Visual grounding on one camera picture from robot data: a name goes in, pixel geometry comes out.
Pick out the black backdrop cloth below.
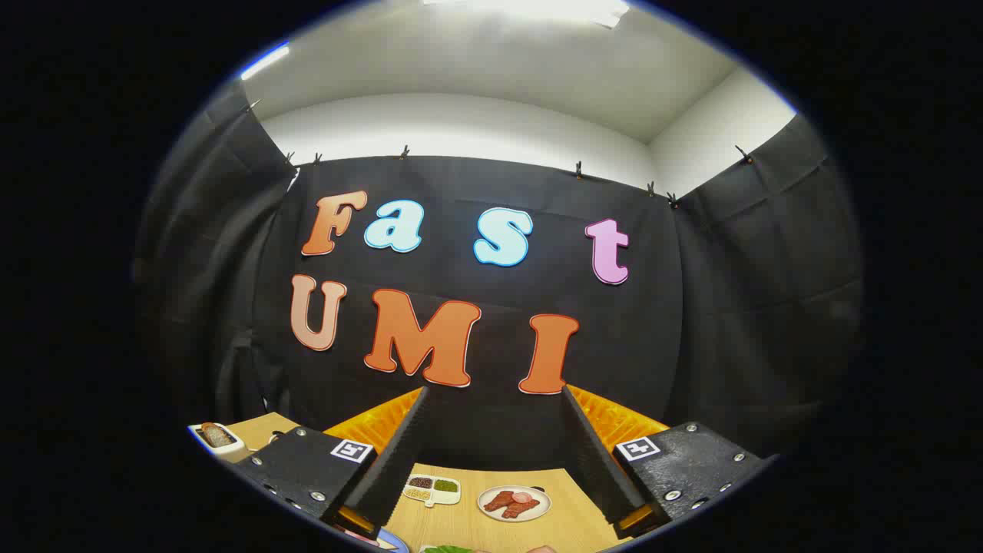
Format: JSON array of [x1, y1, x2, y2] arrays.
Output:
[[134, 81, 865, 473]]

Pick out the cream white toaster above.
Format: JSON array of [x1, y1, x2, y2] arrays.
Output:
[[188, 421, 247, 462]]

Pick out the blue plate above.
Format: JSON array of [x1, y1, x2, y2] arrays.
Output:
[[355, 526, 412, 553]]

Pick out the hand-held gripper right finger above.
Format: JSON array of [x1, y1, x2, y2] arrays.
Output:
[[561, 384, 778, 540]]

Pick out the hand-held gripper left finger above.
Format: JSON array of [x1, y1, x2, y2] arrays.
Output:
[[230, 386, 431, 540]]

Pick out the ceiling light panel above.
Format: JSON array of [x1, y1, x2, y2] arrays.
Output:
[[422, 0, 631, 28], [240, 45, 291, 81]]

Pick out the white divided tray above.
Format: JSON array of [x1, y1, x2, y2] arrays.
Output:
[[403, 475, 462, 508]]

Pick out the white oval meat plate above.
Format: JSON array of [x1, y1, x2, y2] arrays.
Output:
[[478, 485, 552, 523]]

